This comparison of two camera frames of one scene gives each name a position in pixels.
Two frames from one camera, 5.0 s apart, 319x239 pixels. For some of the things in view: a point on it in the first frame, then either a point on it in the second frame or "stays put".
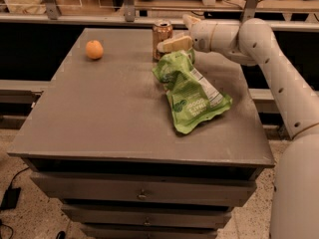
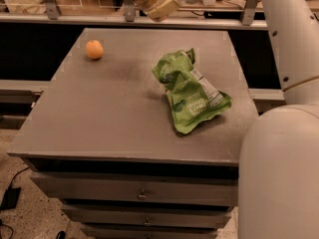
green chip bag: (192, 101) stays put
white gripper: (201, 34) → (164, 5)
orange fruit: (94, 49) stays put
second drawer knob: (147, 221) stays put
